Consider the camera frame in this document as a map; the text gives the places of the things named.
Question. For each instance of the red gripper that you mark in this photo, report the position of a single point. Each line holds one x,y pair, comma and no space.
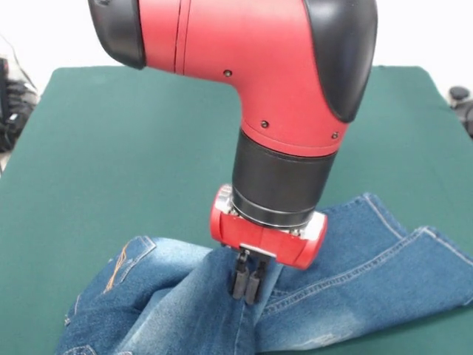
258,240

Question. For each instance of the blue denim jeans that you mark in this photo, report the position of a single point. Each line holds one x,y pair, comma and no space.
369,277

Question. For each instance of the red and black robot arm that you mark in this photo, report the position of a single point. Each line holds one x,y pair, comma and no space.
258,55

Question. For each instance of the dark green table cloth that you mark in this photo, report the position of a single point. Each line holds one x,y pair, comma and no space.
111,148

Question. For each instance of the dark grey chair base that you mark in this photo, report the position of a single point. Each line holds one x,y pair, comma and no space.
460,94

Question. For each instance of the black equipment pile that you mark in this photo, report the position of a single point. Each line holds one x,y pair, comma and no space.
15,100

